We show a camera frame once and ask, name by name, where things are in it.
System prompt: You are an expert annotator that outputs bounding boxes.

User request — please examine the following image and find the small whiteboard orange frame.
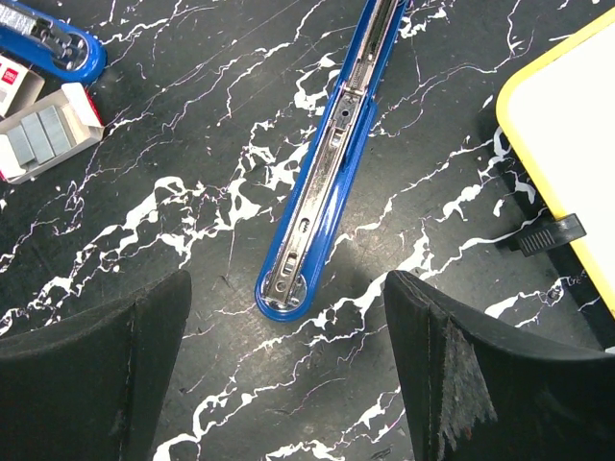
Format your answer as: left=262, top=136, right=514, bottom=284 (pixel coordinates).
left=496, top=10, right=614, bottom=309

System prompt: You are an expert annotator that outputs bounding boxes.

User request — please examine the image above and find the staple tray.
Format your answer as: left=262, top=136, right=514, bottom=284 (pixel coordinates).
left=1, top=83, right=105, bottom=184

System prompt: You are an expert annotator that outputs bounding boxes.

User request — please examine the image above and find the red white staple box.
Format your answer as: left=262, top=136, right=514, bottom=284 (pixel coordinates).
left=0, top=56, right=45, bottom=118

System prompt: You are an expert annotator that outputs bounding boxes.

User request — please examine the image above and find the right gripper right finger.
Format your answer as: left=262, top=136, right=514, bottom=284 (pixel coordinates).
left=383, top=270, right=614, bottom=460

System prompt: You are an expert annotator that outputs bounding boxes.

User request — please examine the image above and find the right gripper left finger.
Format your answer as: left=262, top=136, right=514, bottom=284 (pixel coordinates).
left=1, top=270, right=192, bottom=460

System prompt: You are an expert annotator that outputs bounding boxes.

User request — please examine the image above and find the staples strip in box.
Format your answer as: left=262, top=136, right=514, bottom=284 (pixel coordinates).
left=7, top=106, right=72, bottom=168

